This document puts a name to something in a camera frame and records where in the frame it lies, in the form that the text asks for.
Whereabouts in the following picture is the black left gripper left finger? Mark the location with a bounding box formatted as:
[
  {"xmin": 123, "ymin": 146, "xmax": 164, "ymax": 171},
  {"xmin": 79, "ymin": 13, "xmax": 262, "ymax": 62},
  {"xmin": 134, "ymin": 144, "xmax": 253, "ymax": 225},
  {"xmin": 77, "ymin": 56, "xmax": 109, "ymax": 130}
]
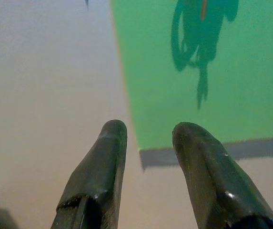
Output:
[{"xmin": 50, "ymin": 119, "xmax": 128, "ymax": 229}]

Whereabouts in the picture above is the green board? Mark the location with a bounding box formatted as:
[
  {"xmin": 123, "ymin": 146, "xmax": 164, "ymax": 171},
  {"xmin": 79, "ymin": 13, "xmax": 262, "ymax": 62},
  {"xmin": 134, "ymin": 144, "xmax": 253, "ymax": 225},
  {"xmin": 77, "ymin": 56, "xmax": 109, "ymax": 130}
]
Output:
[{"xmin": 110, "ymin": 0, "xmax": 273, "ymax": 151}]

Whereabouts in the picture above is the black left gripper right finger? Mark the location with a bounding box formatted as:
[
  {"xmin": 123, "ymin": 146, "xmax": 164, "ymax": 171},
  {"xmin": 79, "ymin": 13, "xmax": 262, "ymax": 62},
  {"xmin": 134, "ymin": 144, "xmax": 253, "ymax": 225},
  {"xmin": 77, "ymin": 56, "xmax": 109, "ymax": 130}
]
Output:
[{"xmin": 172, "ymin": 121, "xmax": 273, "ymax": 229}]

